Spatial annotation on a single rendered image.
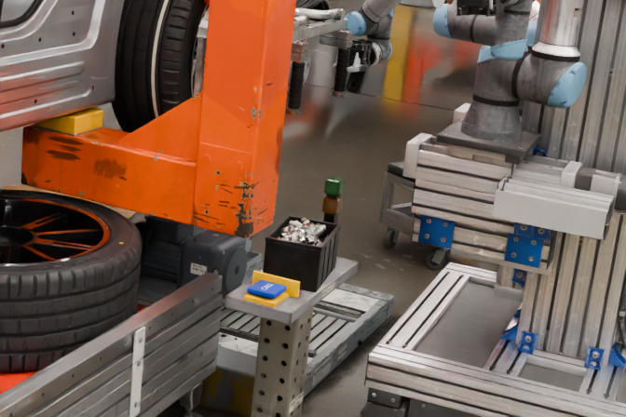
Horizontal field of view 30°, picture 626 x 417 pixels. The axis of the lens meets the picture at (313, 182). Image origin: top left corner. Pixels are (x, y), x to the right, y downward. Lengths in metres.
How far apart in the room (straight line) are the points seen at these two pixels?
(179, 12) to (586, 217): 1.23
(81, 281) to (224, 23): 0.69
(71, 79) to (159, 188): 0.36
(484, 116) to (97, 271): 1.01
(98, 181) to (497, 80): 1.05
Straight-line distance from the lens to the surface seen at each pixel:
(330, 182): 2.97
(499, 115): 2.91
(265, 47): 2.78
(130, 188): 3.02
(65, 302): 2.68
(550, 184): 2.90
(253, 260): 3.80
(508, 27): 2.60
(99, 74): 3.14
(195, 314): 2.91
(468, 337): 3.30
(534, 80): 2.85
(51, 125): 3.14
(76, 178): 3.11
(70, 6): 3.03
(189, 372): 2.98
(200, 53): 3.25
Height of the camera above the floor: 1.46
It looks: 16 degrees down
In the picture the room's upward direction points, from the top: 6 degrees clockwise
